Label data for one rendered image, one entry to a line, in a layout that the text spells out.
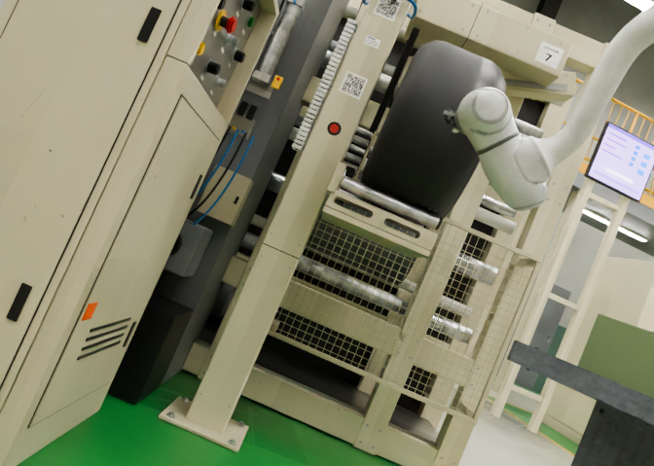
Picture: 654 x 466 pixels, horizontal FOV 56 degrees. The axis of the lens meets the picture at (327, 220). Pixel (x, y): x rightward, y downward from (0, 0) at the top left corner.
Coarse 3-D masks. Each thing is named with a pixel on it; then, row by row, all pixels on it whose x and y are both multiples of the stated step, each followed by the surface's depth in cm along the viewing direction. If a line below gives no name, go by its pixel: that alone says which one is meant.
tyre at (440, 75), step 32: (416, 64) 187; (448, 64) 185; (480, 64) 190; (416, 96) 181; (448, 96) 181; (384, 128) 186; (416, 128) 181; (448, 128) 180; (384, 160) 186; (416, 160) 183; (448, 160) 182; (384, 192) 194; (416, 192) 190; (448, 192) 187
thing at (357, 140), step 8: (360, 128) 242; (360, 136) 255; (368, 136) 242; (352, 144) 243; (360, 144) 242; (368, 144) 255; (352, 152) 243; (360, 152) 242; (344, 160) 254; (352, 160) 241; (360, 160) 240; (360, 168) 240
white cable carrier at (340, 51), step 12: (348, 24) 205; (348, 36) 204; (336, 48) 204; (336, 60) 204; (324, 72) 204; (336, 72) 206; (324, 84) 203; (324, 96) 203; (312, 108) 203; (312, 120) 206; (300, 132) 202; (300, 144) 202
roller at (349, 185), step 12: (348, 180) 192; (348, 192) 194; (360, 192) 192; (372, 192) 192; (384, 204) 192; (396, 204) 192; (408, 204) 192; (408, 216) 193; (420, 216) 192; (432, 216) 192; (432, 228) 193
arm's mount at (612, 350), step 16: (608, 320) 111; (592, 336) 112; (608, 336) 110; (624, 336) 108; (640, 336) 106; (592, 352) 111; (608, 352) 109; (624, 352) 107; (640, 352) 106; (592, 368) 110; (608, 368) 108; (624, 368) 106; (640, 368) 105; (624, 384) 106; (640, 384) 104
